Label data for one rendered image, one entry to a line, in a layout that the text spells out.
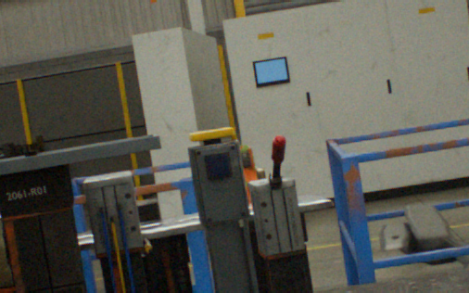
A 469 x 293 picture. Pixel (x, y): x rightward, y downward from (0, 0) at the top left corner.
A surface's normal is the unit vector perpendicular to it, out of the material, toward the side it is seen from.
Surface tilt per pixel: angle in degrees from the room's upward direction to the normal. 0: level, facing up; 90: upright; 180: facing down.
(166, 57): 90
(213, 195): 90
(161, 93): 90
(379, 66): 90
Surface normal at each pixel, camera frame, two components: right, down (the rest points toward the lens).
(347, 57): -0.05, 0.06
